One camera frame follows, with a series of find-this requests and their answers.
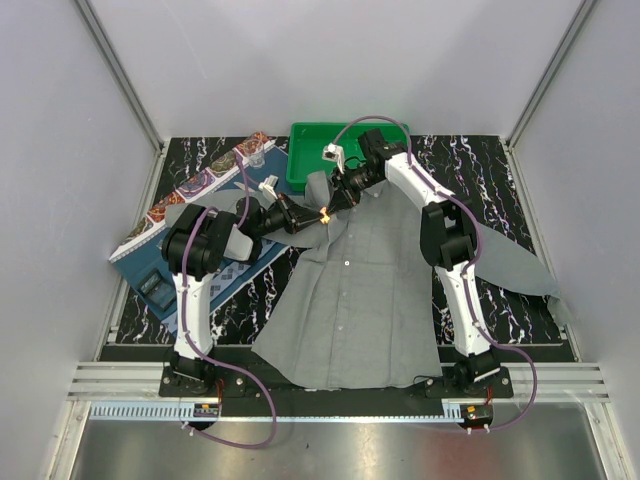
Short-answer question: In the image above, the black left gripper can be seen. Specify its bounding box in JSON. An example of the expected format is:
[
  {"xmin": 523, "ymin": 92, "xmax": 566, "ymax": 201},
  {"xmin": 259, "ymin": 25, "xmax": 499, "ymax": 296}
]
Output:
[{"xmin": 253, "ymin": 192, "xmax": 322, "ymax": 238}]

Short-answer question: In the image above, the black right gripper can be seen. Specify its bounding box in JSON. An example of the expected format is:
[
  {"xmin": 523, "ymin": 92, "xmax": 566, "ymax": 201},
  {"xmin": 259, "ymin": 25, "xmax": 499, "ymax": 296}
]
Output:
[{"xmin": 326, "ymin": 165, "xmax": 382, "ymax": 217}]

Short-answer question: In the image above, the gold leaf brooch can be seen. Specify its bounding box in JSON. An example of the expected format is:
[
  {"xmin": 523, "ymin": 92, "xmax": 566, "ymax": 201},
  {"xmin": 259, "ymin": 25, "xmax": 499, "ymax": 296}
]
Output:
[{"xmin": 319, "ymin": 207, "xmax": 331, "ymax": 225}]

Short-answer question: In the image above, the grey button shirt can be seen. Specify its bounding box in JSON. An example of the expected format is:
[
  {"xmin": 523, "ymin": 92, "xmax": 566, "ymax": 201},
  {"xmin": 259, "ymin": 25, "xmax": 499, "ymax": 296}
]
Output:
[{"xmin": 157, "ymin": 169, "xmax": 574, "ymax": 391}]

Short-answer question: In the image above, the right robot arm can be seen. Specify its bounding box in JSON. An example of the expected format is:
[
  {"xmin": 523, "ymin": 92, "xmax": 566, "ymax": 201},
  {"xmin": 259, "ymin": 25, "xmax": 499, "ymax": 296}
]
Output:
[{"xmin": 322, "ymin": 129, "xmax": 501, "ymax": 397}]

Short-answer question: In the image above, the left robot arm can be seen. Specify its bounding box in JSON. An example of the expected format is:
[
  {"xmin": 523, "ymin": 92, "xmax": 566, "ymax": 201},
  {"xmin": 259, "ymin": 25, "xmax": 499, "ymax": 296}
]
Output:
[{"xmin": 159, "ymin": 193, "xmax": 329, "ymax": 397}]

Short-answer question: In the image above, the green plastic tray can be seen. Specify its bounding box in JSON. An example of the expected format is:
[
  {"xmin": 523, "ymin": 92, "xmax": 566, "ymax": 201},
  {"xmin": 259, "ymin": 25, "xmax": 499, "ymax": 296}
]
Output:
[{"xmin": 286, "ymin": 122, "xmax": 407, "ymax": 192}]

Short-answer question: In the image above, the clear small glass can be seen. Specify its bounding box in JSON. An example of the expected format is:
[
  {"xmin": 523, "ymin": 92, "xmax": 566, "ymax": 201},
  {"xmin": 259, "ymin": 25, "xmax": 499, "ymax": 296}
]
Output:
[{"xmin": 247, "ymin": 144, "xmax": 265, "ymax": 169}]

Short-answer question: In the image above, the colourful patterned table runner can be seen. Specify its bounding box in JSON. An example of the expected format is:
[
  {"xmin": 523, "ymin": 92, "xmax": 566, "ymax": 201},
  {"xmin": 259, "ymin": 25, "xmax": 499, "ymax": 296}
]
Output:
[{"xmin": 109, "ymin": 132, "xmax": 275, "ymax": 264}]

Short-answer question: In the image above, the blue patterned placemat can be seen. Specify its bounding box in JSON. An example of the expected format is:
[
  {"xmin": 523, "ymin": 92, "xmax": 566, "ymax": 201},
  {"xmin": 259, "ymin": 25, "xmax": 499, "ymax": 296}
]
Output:
[{"xmin": 114, "ymin": 149, "xmax": 296, "ymax": 337}]

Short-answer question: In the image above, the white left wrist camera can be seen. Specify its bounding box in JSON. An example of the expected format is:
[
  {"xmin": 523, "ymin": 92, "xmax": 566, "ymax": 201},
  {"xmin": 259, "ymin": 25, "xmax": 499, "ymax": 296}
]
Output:
[{"xmin": 258, "ymin": 175, "xmax": 279, "ymax": 203}]

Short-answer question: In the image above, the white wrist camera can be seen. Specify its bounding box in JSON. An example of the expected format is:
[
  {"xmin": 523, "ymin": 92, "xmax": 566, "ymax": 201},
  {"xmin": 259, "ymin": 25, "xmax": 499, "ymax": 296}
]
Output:
[
  {"xmin": 258, "ymin": 175, "xmax": 279, "ymax": 203},
  {"xmin": 322, "ymin": 143, "xmax": 346, "ymax": 173}
]

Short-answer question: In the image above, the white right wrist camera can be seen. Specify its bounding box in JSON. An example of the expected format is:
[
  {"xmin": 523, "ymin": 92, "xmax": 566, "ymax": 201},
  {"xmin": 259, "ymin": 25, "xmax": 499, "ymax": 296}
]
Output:
[{"xmin": 322, "ymin": 143, "xmax": 346, "ymax": 173}]

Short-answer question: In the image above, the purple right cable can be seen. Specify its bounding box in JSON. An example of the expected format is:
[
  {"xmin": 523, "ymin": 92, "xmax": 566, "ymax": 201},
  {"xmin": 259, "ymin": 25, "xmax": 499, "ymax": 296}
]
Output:
[{"xmin": 331, "ymin": 114, "xmax": 540, "ymax": 433}]

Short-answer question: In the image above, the left frame post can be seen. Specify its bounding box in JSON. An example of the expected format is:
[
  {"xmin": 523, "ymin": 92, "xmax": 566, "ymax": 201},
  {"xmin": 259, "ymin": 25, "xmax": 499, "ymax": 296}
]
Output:
[{"xmin": 71, "ymin": 0, "xmax": 164, "ymax": 153}]

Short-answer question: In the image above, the frame post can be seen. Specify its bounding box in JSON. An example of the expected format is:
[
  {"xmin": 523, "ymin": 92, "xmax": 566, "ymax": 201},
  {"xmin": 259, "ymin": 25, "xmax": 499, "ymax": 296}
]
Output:
[
  {"xmin": 71, "ymin": 0, "xmax": 164, "ymax": 153},
  {"xmin": 505, "ymin": 0, "xmax": 599, "ymax": 148}
]

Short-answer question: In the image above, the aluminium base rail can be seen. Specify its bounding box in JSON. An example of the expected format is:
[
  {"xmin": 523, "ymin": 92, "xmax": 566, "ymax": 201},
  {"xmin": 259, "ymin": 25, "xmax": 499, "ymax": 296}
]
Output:
[{"xmin": 68, "ymin": 347, "xmax": 609, "ymax": 424}]

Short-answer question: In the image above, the right frame post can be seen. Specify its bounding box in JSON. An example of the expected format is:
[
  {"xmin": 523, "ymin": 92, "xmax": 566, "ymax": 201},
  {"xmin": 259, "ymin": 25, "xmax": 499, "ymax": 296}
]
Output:
[{"xmin": 505, "ymin": 0, "xmax": 599, "ymax": 148}]

